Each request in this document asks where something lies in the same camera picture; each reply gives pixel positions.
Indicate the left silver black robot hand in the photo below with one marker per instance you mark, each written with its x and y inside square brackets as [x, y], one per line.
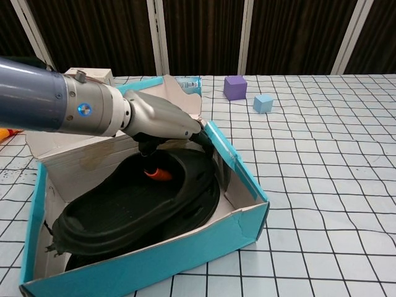
[157, 117]

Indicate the black slipper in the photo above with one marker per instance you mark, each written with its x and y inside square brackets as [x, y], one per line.
[198, 219]
[123, 201]

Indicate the light blue shoe box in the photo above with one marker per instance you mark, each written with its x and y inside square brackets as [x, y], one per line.
[185, 247]

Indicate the left blue grey robot arm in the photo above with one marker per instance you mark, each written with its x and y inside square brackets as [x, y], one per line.
[46, 96]

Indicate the blue green snack tube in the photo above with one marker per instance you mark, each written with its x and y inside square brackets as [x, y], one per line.
[190, 85]

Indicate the white stapler carton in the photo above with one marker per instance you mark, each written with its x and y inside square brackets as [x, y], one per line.
[99, 73]

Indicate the purple cube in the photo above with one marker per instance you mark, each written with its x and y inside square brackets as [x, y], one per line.
[235, 88]

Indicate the light blue cube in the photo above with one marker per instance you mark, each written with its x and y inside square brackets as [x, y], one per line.
[263, 103]

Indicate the dark brown curtain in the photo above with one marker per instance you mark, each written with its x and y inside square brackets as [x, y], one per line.
[92, 31]

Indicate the yellow rubber chicken toy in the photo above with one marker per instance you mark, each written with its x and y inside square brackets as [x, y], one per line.
[4, 134]

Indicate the checkered white tablecloth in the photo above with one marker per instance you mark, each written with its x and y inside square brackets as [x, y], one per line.
[325, 170]

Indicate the white metal frame post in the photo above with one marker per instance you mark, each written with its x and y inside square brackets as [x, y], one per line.
[348, 37]
[157, 37]
[37, 34]
[247, 37]

